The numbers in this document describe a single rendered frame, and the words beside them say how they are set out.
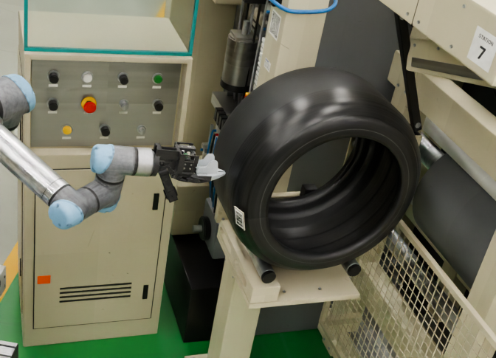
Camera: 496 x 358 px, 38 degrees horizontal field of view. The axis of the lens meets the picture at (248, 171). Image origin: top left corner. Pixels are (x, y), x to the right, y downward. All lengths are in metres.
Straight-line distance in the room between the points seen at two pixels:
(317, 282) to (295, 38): 0.76
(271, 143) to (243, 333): 1.11
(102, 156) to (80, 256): 1.04
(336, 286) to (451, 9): 0.93
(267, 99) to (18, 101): 0.67
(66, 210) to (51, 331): 1.32
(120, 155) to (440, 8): 0.88
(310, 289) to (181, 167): 0.63
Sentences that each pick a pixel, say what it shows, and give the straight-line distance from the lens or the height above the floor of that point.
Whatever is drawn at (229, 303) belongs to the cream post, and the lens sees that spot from 2.67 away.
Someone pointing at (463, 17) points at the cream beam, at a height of 1.74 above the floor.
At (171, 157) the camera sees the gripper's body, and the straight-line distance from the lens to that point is 1.89.
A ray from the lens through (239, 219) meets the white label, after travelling 1.95.
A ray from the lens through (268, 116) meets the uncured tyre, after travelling 1.90.
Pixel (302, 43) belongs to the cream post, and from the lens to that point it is 2.18.
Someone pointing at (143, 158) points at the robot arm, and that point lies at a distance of 1.86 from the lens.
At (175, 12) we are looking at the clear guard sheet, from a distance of 2.44.
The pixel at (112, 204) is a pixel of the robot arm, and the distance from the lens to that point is 1.93.
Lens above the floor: 2.21
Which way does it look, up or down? 30 degrees down
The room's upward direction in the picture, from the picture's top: 11 degrees clockwise
